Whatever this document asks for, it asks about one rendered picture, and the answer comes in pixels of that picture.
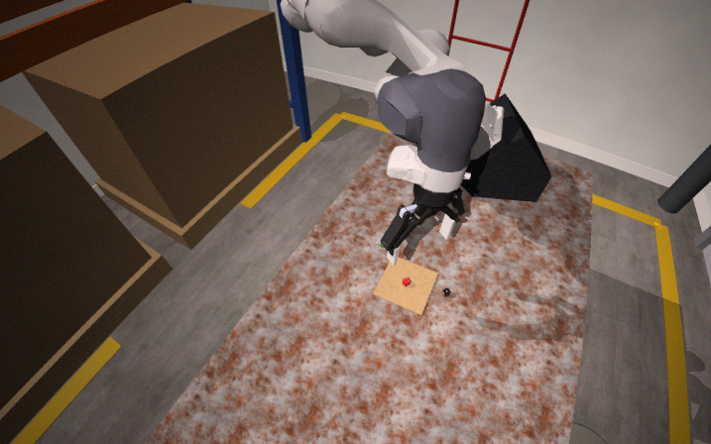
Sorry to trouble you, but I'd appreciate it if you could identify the tan square mat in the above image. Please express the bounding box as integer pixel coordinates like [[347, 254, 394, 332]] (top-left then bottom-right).
[[373, 257, 438, 315]]

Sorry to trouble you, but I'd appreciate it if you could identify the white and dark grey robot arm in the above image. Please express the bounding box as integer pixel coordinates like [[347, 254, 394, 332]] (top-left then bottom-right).
[[281, 0, 504, 192]]

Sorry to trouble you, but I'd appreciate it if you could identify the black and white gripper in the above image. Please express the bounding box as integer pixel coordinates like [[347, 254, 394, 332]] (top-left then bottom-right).
[[380, 183, 464, 266]]

